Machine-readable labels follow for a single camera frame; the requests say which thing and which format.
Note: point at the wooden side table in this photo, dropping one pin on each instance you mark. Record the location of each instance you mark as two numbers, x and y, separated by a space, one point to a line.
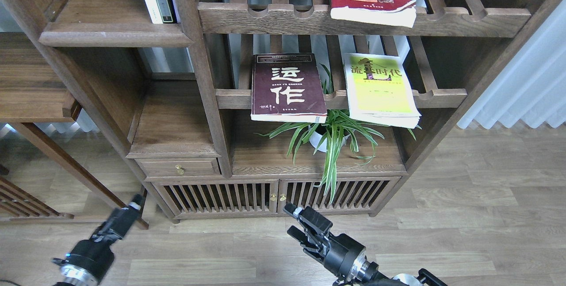
42 146

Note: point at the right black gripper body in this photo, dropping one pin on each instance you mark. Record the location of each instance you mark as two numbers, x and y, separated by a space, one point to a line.
338 254

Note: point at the dark red book white characters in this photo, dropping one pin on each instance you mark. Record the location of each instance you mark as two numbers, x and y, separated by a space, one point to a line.
286 87

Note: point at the dark wooden bookshelf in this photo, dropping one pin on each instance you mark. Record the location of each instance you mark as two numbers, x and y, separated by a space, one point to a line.
180 94

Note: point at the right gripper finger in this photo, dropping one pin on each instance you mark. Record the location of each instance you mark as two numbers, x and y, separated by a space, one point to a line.
300 236
294 211

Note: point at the wooden slatted rack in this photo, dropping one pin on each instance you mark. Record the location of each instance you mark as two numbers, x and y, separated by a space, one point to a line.
18 205

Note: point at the yellow green book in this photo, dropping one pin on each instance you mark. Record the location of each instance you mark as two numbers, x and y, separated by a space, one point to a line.
379 91

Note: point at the green spider plant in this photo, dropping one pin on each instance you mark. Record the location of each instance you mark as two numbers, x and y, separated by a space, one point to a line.
336 120

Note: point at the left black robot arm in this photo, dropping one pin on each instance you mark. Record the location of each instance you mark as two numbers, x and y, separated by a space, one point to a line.
89 261

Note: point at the white plant pot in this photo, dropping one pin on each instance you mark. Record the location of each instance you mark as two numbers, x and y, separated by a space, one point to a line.
327 141

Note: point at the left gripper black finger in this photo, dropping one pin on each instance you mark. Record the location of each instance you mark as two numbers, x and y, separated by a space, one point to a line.
137 202

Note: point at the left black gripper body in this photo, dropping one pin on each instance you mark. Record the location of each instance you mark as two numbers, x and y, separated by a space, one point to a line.
90 260

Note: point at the white curtain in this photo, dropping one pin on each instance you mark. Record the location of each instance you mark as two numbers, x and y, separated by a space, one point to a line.
532 87

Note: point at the brass drawer knob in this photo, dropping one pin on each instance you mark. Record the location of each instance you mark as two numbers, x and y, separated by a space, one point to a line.
179 169

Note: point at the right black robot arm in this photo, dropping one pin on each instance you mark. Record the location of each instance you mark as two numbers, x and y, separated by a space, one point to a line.
368 275

